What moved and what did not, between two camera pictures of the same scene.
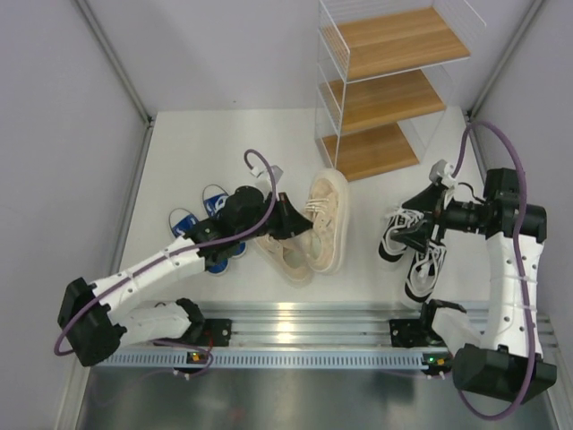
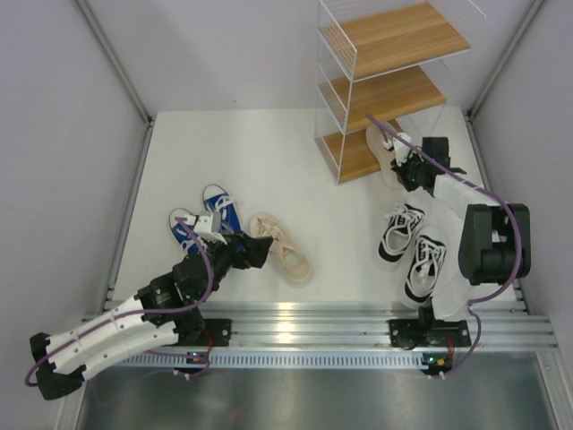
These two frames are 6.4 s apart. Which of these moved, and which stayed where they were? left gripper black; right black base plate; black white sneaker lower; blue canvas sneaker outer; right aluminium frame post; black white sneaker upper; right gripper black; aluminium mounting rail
Moved: right gripper black; left gripper black
Stayed: right black base plate; black white sneaker upper; blue canvas sneaker outer; black white sneaker lower; aluminium mounting rail; right aluminium frame post
